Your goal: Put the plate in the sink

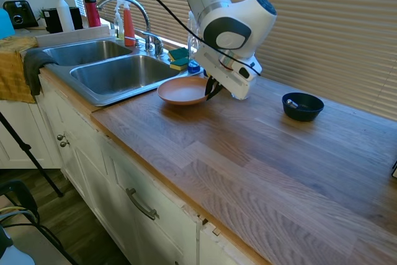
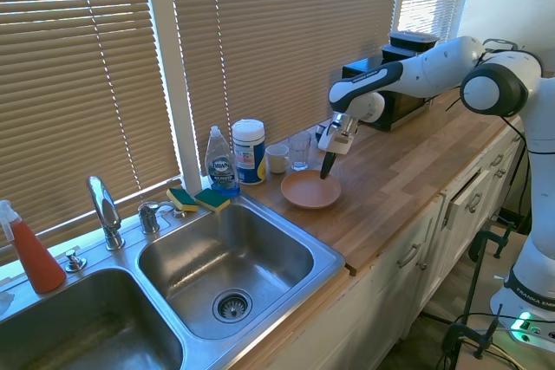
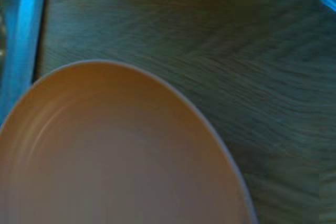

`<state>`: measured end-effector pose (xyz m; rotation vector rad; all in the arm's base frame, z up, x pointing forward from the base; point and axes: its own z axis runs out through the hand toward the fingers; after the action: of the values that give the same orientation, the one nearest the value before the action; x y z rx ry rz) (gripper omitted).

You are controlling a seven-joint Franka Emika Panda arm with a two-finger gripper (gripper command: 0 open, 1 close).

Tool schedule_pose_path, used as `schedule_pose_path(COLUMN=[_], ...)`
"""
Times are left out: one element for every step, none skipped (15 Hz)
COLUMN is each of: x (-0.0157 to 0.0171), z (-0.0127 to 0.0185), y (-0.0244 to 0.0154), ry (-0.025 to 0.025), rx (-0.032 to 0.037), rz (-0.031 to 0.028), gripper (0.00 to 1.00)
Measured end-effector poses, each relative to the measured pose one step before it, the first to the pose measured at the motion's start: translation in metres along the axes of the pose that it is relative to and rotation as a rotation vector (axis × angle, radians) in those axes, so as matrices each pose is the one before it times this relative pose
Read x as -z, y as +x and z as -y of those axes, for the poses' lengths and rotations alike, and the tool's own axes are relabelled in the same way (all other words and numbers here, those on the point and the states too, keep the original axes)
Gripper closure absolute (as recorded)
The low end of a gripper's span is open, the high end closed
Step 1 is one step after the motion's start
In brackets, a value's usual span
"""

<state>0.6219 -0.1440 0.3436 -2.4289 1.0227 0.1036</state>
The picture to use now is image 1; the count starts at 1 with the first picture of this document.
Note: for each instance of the black wheeled cart frame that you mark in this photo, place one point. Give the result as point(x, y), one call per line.
point(21, 196)

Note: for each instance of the yellow towel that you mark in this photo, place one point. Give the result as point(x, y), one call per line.
point(12, 69)

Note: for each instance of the white water bottle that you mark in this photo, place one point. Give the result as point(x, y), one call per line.
point(64, 13)

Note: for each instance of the small metal utensil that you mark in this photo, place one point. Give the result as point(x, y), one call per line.
point(291, 103)

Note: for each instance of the orange spray bottle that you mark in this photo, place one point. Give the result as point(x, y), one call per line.
point(128, 26)

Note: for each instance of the grey cloth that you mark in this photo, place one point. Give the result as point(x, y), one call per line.
point(32, 66)

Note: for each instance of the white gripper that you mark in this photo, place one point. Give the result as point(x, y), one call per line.
point(223, 74)

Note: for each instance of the blue dish scrubber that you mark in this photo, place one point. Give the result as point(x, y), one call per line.
point(194, 67)

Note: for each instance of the red water bottle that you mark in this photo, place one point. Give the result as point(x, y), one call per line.
point(92, 10)

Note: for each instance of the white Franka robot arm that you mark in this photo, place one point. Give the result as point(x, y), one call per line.
point(217, 4)

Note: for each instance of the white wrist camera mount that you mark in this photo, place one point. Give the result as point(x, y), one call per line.
point(248, 71)

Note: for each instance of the round metal cabinet knob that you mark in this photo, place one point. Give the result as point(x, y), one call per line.
point(64, 144)
point(60, 137)

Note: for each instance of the clear yellow soap bottle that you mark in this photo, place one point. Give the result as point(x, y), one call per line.
point(118, 27)

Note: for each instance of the white kitchen cabinet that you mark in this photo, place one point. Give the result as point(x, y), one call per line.
point(102, 184)

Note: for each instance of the black toaster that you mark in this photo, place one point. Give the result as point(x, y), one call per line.
point(18, 13)

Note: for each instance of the clear plastic bottle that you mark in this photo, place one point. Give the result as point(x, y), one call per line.
point(191, 29)

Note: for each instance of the stainless steel double sink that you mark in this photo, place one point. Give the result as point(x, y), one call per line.
point(124, 75)

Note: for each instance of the green yellow sponge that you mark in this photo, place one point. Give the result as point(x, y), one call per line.
point(178, 53)
point(180, 64)

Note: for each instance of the small green plant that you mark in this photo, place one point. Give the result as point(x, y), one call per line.
point(41, 13)

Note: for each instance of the dark blue bowl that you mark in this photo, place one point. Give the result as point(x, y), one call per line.
point(302, 108)

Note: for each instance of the black tripod leg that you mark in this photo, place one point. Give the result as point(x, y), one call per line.
point(28, 153)

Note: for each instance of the wide beige window blind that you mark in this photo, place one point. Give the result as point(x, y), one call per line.
point(335, 35)

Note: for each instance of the black countertop appliance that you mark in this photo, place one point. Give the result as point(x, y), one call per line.
point(51, 21)

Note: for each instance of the light blue plastic object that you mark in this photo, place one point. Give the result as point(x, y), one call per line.
point(5, 24)

